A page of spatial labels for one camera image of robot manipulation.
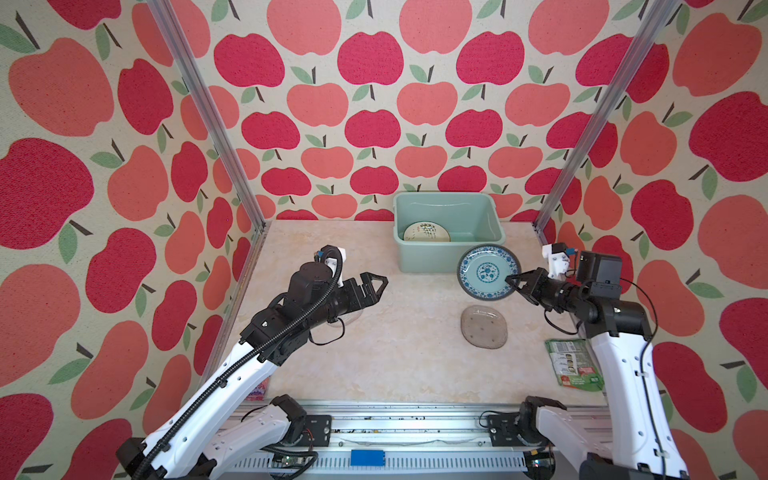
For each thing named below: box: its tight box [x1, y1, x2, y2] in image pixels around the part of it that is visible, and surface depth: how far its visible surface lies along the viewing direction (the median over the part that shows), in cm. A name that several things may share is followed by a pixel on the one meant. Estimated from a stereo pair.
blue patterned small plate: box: [457, 244, 522, 301], surface depth 74 cm
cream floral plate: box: [403, 221, 451, 242], surface depth 114 cm
